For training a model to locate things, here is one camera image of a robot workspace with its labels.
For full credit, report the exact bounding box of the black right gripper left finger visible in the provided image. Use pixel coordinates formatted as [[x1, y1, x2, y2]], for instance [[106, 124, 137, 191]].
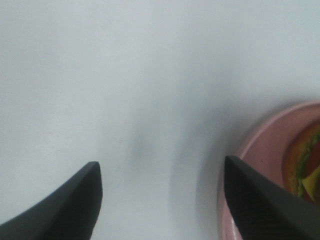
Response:
[[0, 161, 103, 240]]

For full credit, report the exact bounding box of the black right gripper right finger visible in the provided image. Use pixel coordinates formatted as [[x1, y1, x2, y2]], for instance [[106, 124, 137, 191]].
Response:
[[223, 156, 320, 240]]

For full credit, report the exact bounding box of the burger with sesame-free bun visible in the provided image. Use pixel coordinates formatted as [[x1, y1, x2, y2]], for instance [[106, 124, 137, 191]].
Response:
[[282, 122, 320, 205]]

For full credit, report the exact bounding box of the pink round plate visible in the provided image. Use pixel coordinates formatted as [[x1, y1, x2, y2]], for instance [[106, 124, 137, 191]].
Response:
[[217, 101, 320, 240]]

